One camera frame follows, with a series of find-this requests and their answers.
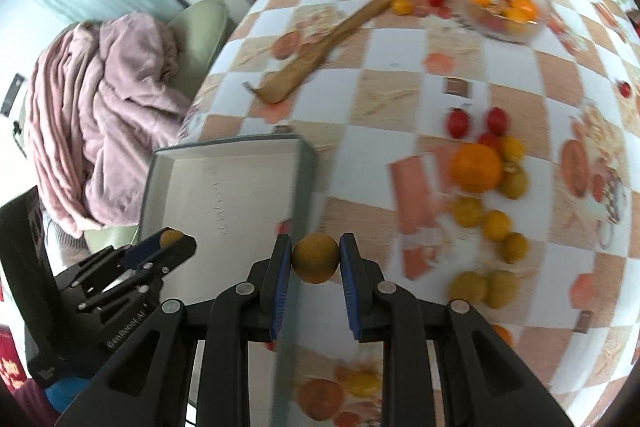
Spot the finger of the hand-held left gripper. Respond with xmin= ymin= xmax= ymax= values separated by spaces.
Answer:
xmin=55 ymin=229 xmax=169 ymax=289
xmin=74 ymin=234 xmax=197 ymax=309

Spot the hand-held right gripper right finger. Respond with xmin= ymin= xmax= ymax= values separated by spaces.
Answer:
xmin=339 ymin=232 xmax=574 ymax=427

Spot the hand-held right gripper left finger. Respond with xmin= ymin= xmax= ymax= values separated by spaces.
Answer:
xmin=56 ymin=233 xmax=294 ymax=427

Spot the small yellow-green fruit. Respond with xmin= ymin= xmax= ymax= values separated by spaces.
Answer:
xmin=291 ymin=233 xmax=342 ymax=284

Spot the white tray with grey rim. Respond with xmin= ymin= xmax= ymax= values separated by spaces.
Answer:
xmin=137 ymin=134 xmax=318 ymax=427

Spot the blue rounded object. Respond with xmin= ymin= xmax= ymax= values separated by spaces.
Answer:
xmin=44 ymin=376 xmax=103 ymax=414

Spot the grey white knit blanket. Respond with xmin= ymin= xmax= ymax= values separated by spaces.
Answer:
xmin=42 ymin=207 xmax=93 ymax=258

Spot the red printed item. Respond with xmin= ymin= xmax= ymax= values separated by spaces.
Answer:
xmin=0 ymin=324 xmax=28 ymax=390

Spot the black bag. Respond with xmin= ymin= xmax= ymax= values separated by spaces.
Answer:
xmin=0 ymin=186 xmax=68 ymax=383

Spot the pink fleece blanket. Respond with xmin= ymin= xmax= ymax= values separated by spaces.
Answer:
xmin=25 ymin=13 xmax=193 ymax=238

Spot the green leather sofa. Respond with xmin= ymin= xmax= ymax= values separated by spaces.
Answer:
xmin=82 ymin=0 xmax=236 ymax=255

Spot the clear glass bowl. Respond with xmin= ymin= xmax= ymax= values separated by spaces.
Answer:
xmin=447 ymin=0 xmax=551 ymax=42

